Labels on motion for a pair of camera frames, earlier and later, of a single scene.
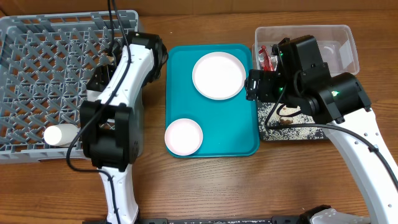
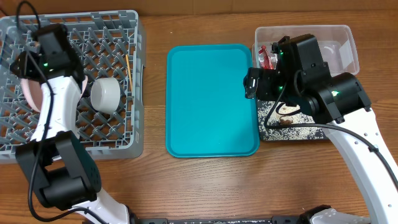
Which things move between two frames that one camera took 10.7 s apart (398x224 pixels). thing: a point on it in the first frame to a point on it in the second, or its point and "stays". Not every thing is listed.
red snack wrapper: [267, 63] stays
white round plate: [219, 76] to [32, 91]
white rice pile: [264, 109] stays
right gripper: [252, 86] stays
